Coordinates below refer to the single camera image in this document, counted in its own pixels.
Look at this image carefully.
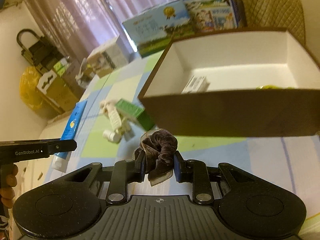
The blue cream tube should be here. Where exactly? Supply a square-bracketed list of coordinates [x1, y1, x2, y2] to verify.
[52, 100, 87, 172]

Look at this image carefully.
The small white bottle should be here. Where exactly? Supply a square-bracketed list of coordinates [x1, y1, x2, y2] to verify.
[103, 129, 121, 144]

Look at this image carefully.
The dark velvet scrunchie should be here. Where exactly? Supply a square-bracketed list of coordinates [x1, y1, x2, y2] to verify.
[133, 129, 178, 186]

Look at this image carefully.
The white vial tray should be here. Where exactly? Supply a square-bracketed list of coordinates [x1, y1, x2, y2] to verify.
[99, 99, 131, 135]

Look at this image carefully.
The green white medicine box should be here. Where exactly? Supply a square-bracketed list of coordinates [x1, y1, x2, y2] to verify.
[115, 99, 155, 131]

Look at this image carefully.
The white medicine box with birds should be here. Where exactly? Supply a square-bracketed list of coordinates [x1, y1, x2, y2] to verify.
[182, 76, 209, 94]

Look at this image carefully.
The yellow snack packet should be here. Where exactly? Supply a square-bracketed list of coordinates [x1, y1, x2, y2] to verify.
[257, 85, 295, 89]

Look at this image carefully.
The person's left hand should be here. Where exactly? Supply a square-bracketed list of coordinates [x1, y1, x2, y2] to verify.
[1, 164, 18, 209]

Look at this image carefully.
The checkered bed sheet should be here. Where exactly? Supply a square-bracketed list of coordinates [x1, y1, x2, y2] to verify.
[67, 54, 319, 239]

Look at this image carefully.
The yellow plastic bag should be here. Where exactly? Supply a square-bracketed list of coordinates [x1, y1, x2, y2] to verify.
[19, 66, 56, 120]

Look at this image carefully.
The beige white carton box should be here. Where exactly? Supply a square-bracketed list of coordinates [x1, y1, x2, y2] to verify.
[87, 36, 130, 78]

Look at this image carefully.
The brown white storage box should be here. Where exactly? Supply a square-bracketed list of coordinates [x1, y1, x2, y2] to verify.
[138, 28, 319, 137]

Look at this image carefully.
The pink curtain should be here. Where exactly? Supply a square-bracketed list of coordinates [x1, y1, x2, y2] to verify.
[24, 0, 174, 62]

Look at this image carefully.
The green milk carton box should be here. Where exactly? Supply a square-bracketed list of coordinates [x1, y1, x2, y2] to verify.
[123, 0, 195, 57]

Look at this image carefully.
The blue milk carton box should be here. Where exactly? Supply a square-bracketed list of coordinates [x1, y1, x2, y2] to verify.
[183, 0, 239, 33]

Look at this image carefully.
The quilted beige chair cover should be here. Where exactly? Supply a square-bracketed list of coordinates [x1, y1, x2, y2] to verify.
[237, 0, 305, 44]

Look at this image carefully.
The cardboard box with handle cutout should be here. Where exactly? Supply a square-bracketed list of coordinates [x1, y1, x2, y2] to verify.
[36, 70, 79, 113]

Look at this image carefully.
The black bag with handle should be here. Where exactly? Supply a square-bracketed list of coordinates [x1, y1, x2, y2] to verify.
[16, 29, 64, 75]

